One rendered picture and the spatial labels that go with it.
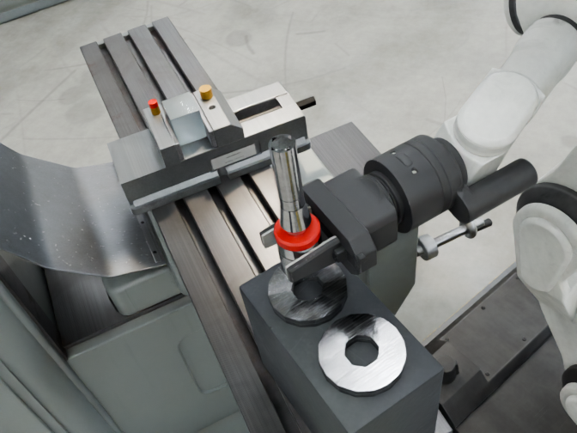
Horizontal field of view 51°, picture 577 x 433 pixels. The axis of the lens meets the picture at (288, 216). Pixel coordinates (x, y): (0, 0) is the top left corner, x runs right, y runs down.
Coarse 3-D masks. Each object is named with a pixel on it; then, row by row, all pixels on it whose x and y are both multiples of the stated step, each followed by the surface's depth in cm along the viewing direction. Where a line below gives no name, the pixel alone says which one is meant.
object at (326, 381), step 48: (240, 288) 71; (288, 288) 69; (336, 288) 68; (288, 336) 66; (336, 336) 64; (384, 336) 63; (288, 384) 74; (336, 384) 61; (384, 384) 60; (432, 384) 62; (336, 432) 63; (384, 432) 63; (432, 432) 73
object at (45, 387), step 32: (0, 256) 100; (0, 288) 96; (32, 288) 114; (0, 320) 97; (32, 320) 104; (0, 352) 100; (32, 352) 105; (64, 352) 116; (0, 384) 103; (32, 384) 108; (64, 384) 115; (0, 416) 108; (32, 416) 112; (64, 416) 118; (96, 416) 127
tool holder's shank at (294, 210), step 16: (272, 144) 53; (288, 144) 52; (272, 160) 53; (288, 160) 53; (288, 176) 54; (288, 192) 56; (288, 208) 57; (304, 208) 58; (288, 224) 59; (304, 224) 59
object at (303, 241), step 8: (312, 216) 62; (312, 224) 61; (280, 232) 61; (304, 232) 60; (312, 232) 60; (320, 232) 61; (280, 240) 60; (288, 240) 60; (296, 240) 60; (304, 240) 60; (312, 240) 60; (288, 248) 60; (296, 248) 60; (304, 248) 60
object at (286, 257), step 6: (276, 246) 62; (282, 252) 61; (288, 252) 61; (294, 252) 60; (300, 252) 60; (306, 252) 60; (282, 258) 62; (288, 258) 61; (294, 258) 61; (282, 264) 63; (282, 270) 65; (312, 276) 64
